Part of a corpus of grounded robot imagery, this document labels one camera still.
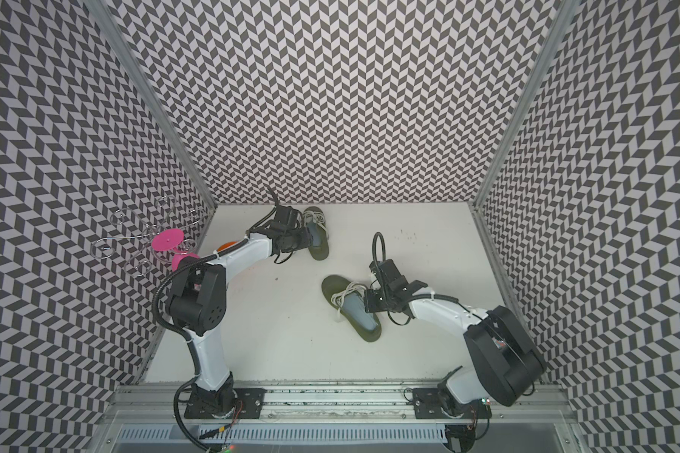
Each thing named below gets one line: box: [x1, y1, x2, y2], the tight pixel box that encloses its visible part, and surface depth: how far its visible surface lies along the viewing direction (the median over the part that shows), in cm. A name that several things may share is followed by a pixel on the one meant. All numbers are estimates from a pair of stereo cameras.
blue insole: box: [341, 292, 377, 331], surface depth 86 cm
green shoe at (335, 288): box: [321, 274, 382, 342], surface depth 86 cm
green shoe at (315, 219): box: [303, 205, 330, 261], surface depth 104 cm
